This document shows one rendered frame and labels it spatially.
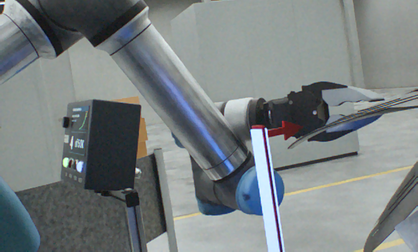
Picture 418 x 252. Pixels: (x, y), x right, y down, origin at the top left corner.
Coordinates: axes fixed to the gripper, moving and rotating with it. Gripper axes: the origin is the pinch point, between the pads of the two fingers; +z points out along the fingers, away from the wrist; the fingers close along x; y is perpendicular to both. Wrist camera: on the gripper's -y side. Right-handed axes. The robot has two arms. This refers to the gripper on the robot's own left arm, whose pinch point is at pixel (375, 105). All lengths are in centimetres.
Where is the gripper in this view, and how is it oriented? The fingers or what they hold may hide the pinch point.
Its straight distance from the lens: 84.3
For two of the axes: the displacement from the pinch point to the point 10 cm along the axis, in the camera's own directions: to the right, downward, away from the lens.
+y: 4.6, -0.1, 8.9
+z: 8.8, -1.1, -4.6
